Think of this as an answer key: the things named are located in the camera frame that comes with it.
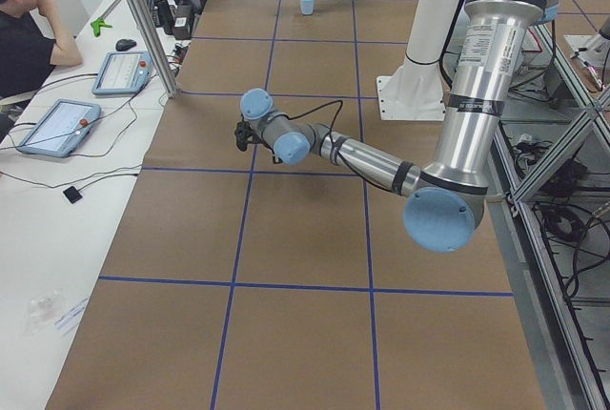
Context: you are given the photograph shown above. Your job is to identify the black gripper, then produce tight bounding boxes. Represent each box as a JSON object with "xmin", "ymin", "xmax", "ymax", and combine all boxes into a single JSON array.
[{"xmin": 234, "ymin": 118, "xmax": 261, "ymax": 152}]

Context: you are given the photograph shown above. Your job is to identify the light blue plastic cup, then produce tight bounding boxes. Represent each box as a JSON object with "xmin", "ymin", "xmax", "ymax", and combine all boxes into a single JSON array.
[{"xmin": 298, "ymin": 0, "xmax": 315, "ymax": 16}]

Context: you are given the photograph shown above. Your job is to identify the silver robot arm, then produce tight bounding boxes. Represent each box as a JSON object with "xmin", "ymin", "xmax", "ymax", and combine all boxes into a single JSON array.
[{"xmin": 235, "ymin": 0, "xmax": 559, "ymax": 253}]

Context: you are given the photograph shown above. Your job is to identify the black label printer box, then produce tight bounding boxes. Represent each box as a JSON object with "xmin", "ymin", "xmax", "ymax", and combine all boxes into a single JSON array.
[{"xmin": 173, "ymin": 0, "xmax": 206, "ymax": 40}]

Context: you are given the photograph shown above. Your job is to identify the far teach pendant tablet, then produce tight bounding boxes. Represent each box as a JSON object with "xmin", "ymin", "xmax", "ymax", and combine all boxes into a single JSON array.
[{"xmin": 91, "ymin": 51, "xmax": 153, "ymax": 96}]

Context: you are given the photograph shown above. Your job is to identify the teach pendant tablet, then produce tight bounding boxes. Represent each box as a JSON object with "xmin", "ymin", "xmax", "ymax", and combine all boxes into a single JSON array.
[
  {"xmin": 16, "ymin": 99, "xmax": 101, "ymax": 158},
  {"xmin": 91, "ymin": 51, "xmax": 153, "ymax": 96}
]

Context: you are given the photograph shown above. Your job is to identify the black computer mouse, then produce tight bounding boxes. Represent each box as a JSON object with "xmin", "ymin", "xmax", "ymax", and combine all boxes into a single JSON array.
[{"xmin": 115, "ymin": 38, "xmax": 137, "ymax": 51}]

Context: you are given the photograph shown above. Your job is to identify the near teach pendant tablet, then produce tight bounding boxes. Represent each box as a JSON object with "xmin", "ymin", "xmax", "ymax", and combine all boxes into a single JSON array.
[{"xmin": 16, "ymin": 99, "xmax": 101, "ymax": 158}]

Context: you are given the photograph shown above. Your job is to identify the green plastic clamp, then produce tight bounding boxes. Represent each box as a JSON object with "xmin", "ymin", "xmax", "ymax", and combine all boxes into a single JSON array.
[{"xmin": 90, "ymin": 17, "xmax": 112, "ymax": 37}]

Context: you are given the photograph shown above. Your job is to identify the small black square device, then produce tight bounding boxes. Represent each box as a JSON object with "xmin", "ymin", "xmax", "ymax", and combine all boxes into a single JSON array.
[{"xmin": 63, "ymin": 186, "xmax": 83, "ymax": 204}]

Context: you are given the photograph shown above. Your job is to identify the seated person in black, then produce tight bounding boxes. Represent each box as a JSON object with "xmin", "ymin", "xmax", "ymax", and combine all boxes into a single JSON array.
[{"xmin": 0, "ymin": 0, "xmax": 85, "ymax": 144}]

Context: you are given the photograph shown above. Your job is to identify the clear plastic bag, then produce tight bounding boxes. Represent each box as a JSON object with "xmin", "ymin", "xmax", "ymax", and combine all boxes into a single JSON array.
[{"xmin": 24, "ymin": 289, "xmax": 64, "ymax": 336}]

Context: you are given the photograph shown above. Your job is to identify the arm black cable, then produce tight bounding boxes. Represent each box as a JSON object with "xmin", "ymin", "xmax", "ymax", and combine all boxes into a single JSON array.
[{"xmin": 274, "ymin": 99, "xmax": 411, "ymax": 195}]

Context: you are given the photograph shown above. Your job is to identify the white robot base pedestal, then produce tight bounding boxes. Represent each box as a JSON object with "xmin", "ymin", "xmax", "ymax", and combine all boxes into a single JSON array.
[{"xmin": 376, "ymin": 0, "xmax": 460, "ymax": 121}]

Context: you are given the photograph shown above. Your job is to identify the aluminium frame post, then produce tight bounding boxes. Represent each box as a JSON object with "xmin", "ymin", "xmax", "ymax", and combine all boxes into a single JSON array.
[{"xmin": 126, "ymin": 0, "xmax": 178, "ymax": 98}]

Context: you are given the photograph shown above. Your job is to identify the aluminium side frame rails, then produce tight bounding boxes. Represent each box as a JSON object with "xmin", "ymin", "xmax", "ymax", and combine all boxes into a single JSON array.
[{"xmin": 491, "ymin": 10, "xmax": 609, "ymax": 409}]

